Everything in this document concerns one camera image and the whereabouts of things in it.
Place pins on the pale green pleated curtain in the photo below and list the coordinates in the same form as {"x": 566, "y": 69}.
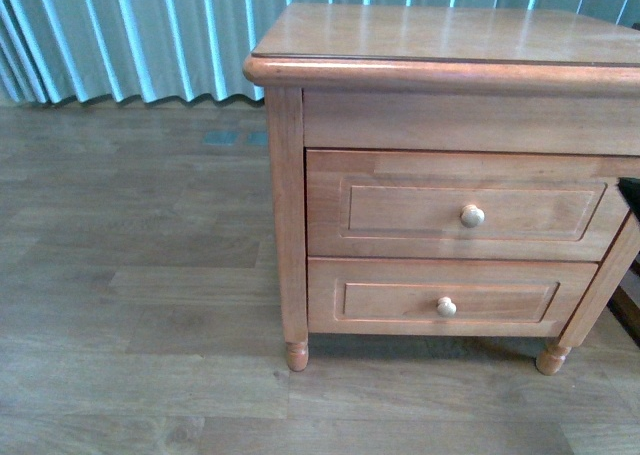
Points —
{"x": 54, "y": 50}

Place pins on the light wooden nightstand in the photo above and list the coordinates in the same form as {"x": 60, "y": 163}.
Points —
{"x": 436, "y": 79}

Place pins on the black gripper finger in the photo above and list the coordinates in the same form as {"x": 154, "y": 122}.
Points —
{"x": 629, "y": 188}

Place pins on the wooden drawer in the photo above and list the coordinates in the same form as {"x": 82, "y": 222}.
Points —
{"x": 463, "y": 205}
{"x": 444, "y": 297}

